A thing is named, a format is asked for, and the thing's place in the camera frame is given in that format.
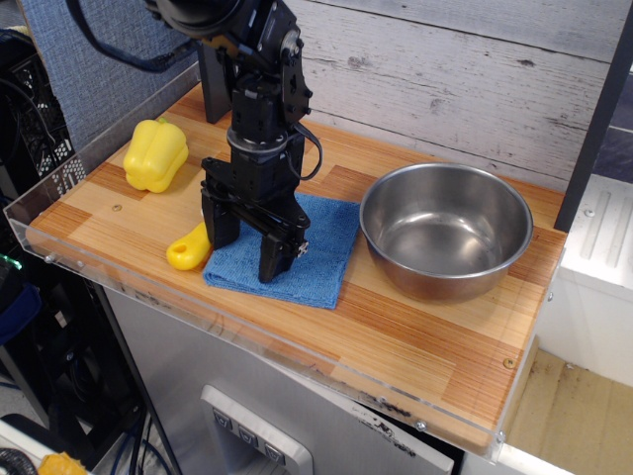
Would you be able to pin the grey dispenser button panel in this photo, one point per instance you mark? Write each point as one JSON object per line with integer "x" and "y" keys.
{"x": 262, "y": 447}

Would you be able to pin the black plastic crate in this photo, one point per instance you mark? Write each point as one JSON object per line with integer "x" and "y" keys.
{"x": 34, "y": 135}

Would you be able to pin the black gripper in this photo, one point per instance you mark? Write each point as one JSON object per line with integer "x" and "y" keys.
{"x": 257, "y": 186}

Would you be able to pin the blue cloth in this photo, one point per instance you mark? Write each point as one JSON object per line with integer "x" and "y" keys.
{"x": 315, "y": 278}

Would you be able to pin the yellow handled toy knife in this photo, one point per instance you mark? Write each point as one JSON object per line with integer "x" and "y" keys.
{"x": 189, "y": 251}

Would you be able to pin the metal bowl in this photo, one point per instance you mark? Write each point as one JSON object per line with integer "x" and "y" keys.
{"x": 444, "y": 232}

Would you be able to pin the blue fabric panel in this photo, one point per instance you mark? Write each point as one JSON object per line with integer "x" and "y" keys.
{"x": 96, "y": 92}

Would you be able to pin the yellow object at bottom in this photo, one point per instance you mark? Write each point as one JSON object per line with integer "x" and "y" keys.
{"x": 61, "y": 464}

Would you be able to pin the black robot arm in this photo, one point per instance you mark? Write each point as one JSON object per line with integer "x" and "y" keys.
{"x": 259, "y": 46}

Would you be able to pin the stainless steel cabinet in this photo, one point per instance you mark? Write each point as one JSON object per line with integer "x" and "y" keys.
{"x": 175, "y": 360}

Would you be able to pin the yellow toy bell pepper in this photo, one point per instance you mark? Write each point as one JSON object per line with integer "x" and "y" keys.
{"x": 157, "y": 151}

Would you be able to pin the white ridged appliance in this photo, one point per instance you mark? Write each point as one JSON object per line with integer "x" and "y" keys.
{"x": 586, "y": 318}

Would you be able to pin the clear acrylic table guard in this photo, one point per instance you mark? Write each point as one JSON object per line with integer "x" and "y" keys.
{"x": 450, "y": 369}

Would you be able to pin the dark grey right post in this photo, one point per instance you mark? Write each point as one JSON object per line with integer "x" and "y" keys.
{"x": 608, "y": 99}

